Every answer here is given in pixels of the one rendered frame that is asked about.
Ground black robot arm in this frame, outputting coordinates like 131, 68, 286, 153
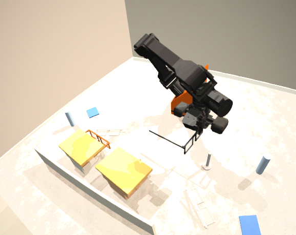
134, 33, 233, 131

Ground black glasses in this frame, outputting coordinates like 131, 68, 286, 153
149, 130, 203, 155

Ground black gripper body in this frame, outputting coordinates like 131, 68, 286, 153
174, 101, 229, 134

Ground grey rectangular panel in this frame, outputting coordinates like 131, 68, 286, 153
33, 146, 156, 235

